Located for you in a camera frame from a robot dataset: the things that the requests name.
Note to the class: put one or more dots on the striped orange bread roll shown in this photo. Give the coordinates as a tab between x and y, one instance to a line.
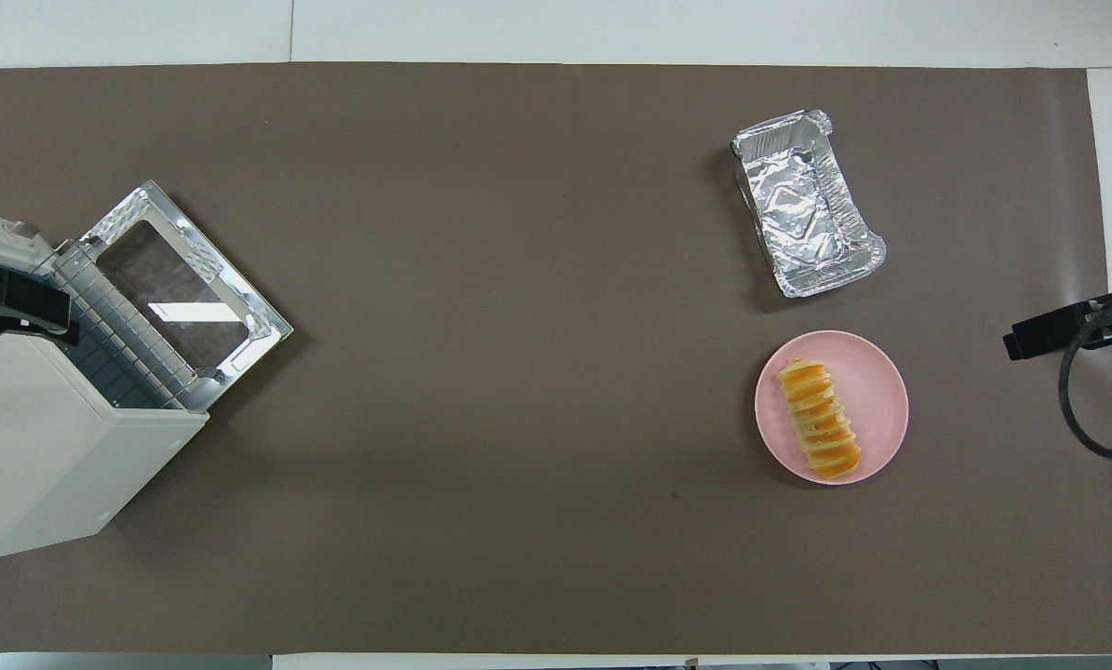
821	419

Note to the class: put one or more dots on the aluminium foil tray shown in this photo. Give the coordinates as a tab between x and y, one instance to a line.
802	209

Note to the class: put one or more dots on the cream toaster oven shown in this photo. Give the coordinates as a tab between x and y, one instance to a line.
44	447

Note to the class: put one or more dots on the glass oven door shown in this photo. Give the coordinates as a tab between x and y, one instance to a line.
174	279

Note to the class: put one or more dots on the pink round plate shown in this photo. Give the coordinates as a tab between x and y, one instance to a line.
877	391

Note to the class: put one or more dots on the brown table mat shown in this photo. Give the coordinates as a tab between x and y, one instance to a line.
518	372

